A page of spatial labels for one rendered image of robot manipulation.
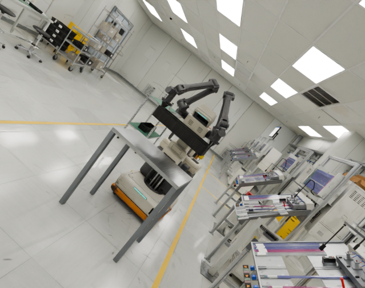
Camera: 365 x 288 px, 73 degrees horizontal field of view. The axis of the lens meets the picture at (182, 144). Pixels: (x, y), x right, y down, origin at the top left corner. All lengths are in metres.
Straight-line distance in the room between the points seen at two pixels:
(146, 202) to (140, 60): 10.59
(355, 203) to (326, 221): 0.35
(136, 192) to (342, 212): 2.21
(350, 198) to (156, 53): 10.83
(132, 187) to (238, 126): 9.36
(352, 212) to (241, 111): 8.98
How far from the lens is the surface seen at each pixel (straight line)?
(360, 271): 1.99
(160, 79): 12.30
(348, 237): 2.49
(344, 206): 3.24
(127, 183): 2.74
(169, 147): 2.61
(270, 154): 7.72
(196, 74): 12.02
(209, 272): 3.03
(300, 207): 3.15
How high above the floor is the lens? 1.35
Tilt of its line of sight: 9 degrees down
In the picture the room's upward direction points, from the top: 39 degrees clockwise
